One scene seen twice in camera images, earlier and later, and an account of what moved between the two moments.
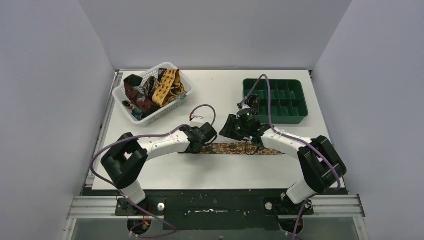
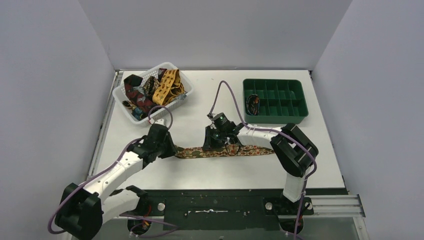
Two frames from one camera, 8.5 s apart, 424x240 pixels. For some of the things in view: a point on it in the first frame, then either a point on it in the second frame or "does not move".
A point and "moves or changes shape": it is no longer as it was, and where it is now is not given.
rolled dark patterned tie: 253,101 does not move
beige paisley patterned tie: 236,148 moves or changes shape
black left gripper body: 205,138 → 168,147
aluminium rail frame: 326,206 does not move
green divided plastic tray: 287,100 does not move
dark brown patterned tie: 150,86 does not move
